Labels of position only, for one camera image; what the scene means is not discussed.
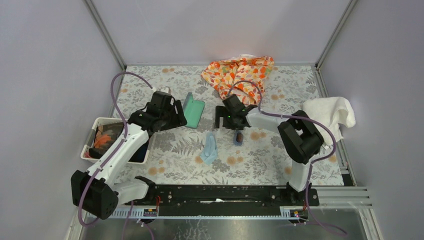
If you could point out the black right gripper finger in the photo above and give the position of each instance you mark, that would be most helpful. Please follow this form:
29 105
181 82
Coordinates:
237 127
221 114

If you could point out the blue frame sunglasses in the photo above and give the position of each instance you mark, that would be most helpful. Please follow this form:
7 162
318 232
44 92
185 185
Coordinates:
238 138

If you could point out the white towel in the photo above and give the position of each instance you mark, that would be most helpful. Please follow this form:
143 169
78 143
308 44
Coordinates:
331 112

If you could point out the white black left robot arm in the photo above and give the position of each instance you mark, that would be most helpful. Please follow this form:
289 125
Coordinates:
95 190

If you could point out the light blue cleaning cloth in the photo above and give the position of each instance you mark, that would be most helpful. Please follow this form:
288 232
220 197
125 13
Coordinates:
210 151

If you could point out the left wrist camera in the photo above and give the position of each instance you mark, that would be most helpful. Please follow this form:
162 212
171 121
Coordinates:
166 90

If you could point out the aluminium frame profile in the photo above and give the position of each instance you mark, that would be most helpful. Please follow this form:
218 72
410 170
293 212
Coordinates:
345 212

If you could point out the floral grey tablecloth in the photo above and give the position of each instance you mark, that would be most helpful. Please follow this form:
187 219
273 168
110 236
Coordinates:
174 156

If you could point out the dark blue glasses case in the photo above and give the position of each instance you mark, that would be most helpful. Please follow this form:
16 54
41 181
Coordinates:
193 110

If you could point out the black pouch in basket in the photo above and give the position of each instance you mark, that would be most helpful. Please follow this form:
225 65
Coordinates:
105 137

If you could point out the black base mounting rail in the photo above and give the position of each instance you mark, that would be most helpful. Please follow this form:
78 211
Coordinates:
226 200

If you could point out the orange floral fabric bag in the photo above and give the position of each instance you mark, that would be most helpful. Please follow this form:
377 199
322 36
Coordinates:
243 76

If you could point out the white perforated plastic basket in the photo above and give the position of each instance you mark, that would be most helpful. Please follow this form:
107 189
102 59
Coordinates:
138 142

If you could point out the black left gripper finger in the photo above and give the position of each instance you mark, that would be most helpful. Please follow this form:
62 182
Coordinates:
159 128
179 114

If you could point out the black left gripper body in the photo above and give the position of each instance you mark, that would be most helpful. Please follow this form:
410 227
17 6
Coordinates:
168 117

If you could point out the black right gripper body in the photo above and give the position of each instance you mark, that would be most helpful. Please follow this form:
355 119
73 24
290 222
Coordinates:
230 119

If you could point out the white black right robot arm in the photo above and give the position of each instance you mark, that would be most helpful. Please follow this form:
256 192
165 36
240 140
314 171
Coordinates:
300 137

